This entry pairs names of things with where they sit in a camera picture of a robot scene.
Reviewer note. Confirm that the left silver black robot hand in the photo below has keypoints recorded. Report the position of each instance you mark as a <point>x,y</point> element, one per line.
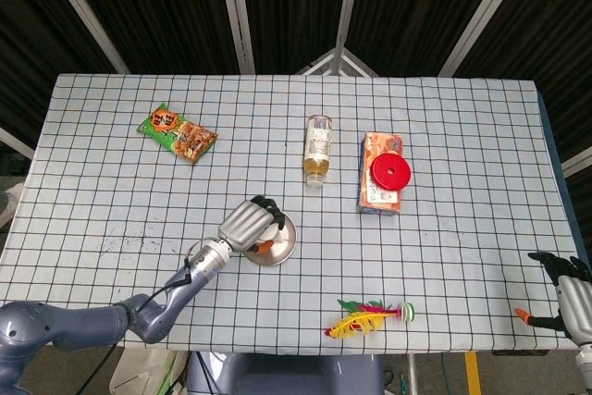
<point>242,224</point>

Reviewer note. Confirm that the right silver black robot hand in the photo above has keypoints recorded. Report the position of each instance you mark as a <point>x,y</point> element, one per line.
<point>575,293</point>

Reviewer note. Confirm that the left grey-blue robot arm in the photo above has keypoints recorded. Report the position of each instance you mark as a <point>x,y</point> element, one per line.
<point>60,325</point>

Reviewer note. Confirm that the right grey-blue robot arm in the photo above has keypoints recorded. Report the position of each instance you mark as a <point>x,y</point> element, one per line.
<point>585,360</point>

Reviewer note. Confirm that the round stainless steel plate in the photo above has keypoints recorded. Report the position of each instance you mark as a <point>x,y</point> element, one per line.
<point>284,252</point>

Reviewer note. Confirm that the plastic bottle of yellow tea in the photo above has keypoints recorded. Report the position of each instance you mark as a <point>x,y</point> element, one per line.
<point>318,145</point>

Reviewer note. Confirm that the green orange snack bag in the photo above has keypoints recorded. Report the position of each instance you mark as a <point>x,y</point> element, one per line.
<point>178,133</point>

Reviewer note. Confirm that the red round plastic disc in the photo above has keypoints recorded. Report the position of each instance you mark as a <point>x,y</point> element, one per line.
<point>384,178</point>

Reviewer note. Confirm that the colourful feather shuttlecock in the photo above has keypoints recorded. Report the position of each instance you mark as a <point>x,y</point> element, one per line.
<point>361,321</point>

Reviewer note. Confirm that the grey-blue robot torso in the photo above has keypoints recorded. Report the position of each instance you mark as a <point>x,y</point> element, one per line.
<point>287,376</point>

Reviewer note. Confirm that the orange blue cardboard box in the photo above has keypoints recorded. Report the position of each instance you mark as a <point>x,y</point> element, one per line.
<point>381,145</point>

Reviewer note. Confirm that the white black checkered tablecloth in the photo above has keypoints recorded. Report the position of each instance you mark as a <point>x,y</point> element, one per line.
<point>416,251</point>

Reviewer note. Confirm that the metal table leg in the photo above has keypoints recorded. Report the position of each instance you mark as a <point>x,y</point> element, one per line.
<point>412,374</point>

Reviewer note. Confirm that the white metal frame bar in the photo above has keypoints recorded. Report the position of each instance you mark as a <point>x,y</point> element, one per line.
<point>578,161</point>
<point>16,143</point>

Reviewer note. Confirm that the white triangular frame brace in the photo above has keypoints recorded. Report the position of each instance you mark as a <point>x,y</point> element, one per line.
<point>356,62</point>

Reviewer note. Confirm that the white metal frame post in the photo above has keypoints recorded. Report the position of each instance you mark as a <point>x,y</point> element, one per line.
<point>488,11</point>
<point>83,11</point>
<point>236,11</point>
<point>347,6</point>

